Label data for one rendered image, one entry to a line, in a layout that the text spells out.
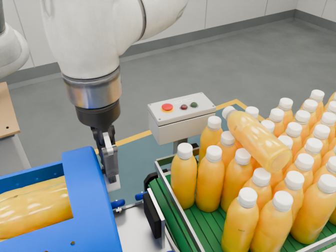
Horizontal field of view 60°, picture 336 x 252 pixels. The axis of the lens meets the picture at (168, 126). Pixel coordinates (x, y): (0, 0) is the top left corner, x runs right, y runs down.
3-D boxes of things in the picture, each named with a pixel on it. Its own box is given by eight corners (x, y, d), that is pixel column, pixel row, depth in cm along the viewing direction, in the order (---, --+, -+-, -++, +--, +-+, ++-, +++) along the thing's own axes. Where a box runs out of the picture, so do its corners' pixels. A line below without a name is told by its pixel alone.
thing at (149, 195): (143, 219, 81) (141, 190, 73) (152, 216, 81) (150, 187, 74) (156, 251, 73) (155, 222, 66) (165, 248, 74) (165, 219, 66)
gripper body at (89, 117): (124, 104, 47) (129, 147, 53) (112, 80, 53) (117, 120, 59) (77, 115, 45) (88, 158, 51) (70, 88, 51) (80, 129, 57)
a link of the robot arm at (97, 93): (112, 50, 50) (116, 80, 54) (57, 59, 48) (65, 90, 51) (126, 73, 44) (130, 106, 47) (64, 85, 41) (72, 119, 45)
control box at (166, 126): (148, 128, 101) (147, 103, 94) (200, 115, 107) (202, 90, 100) (158, 146, 93) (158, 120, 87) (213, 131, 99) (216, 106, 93)
